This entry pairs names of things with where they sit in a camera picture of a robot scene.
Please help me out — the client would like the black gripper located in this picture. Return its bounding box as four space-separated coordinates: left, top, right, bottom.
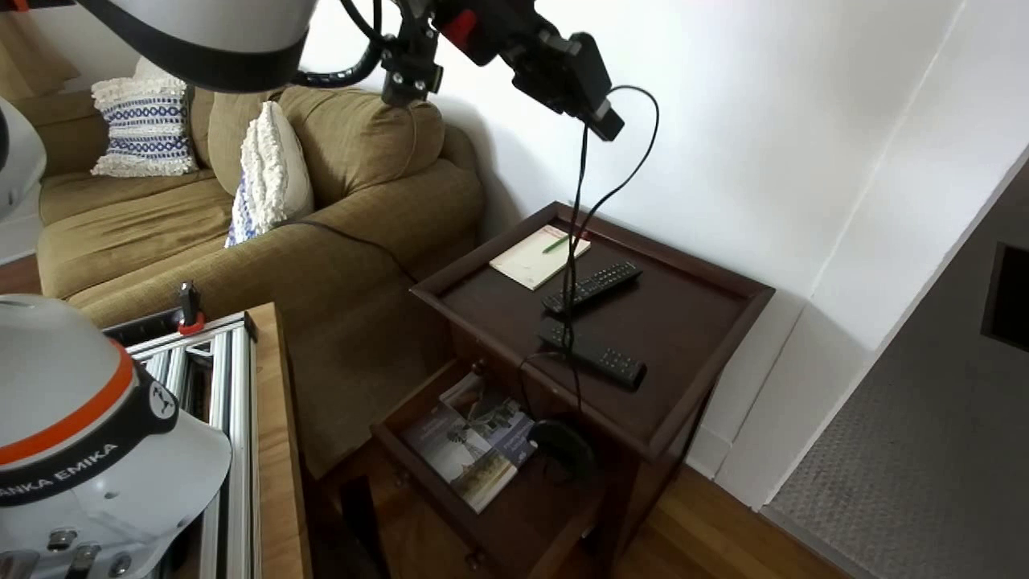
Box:
429 0 630 145

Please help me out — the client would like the black alarm power cord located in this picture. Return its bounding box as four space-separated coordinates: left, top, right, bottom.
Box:
558 79 666 414

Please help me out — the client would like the dark wooden cabinet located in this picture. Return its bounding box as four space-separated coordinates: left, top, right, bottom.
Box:
367 200 777 579

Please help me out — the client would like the wooden cabinet drawer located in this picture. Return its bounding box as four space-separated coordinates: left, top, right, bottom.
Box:
369 357 612 579

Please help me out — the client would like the cream paper notepad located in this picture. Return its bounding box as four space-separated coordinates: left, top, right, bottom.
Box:
485 221 596 291

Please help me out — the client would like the black remote control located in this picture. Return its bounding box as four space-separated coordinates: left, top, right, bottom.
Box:
541 261 648 318
538 318 650 393

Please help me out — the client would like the New Jersey Pennsylvania map brochure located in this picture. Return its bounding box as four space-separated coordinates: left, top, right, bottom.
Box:
442 371 541 465

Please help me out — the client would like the olive fabric sofa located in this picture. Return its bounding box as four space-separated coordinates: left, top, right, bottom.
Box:
0 14 488 475

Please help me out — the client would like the white ribbed pillow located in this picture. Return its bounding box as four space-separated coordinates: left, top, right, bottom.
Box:
223 100 316 251

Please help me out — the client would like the Iowa Nebraska map brochure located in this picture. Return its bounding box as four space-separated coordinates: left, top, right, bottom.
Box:
402 397 524 519

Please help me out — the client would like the red black clamp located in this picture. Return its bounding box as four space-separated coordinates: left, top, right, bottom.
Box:
175 279 209 336

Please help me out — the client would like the blue striped white pillow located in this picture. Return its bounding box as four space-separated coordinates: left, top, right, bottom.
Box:
88 74 203 180

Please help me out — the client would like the light wooden stand board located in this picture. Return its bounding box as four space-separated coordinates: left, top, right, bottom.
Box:
243 303 316 579

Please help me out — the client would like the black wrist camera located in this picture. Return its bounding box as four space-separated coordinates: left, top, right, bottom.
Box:
380 23 447 110

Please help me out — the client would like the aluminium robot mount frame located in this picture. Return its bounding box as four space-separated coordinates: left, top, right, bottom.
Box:
106 310 260 579

